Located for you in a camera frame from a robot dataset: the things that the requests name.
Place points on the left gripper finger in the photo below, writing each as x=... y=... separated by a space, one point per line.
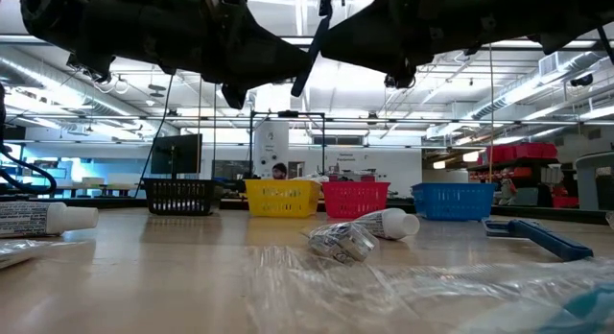
x=273 y=70
x=268 y=41

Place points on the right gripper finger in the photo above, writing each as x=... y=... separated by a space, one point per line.
x=367 y=27
x=364 y=55

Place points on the small white toothpaste tube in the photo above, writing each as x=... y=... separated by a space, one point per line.
x=38 y=219
x=391 y=223

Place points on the packaged silver nail clipper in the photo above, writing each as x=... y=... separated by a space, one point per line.
x=14 y=257
x=343 y=242

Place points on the clear plastic bag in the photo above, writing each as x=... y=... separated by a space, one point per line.
x=432 y=295

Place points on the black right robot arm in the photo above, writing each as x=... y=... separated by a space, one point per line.
x=537 y=12

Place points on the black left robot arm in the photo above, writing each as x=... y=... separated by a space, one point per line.
x=86 y=22

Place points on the person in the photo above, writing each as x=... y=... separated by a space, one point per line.
x=279 y=171

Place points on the yellow plastic basket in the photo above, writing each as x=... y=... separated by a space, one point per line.
x=283 y=199

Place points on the red plastic basket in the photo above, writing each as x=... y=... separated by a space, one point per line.
x=355 y=199

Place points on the black plastic basket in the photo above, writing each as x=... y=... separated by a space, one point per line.
x=180 y=197

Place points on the shelf with red bins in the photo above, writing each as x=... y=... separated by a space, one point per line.
x=523 y=150

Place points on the black ceiling device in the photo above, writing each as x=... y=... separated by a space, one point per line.
x=581 y=80

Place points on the blue plastic basket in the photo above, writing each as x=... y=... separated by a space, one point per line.
x=453 y=202

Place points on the black diagonal strut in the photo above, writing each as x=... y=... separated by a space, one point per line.
x=608 y=51

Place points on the silver ventilation duct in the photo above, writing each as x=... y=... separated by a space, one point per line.
x=523 y=91
x=57 y=87

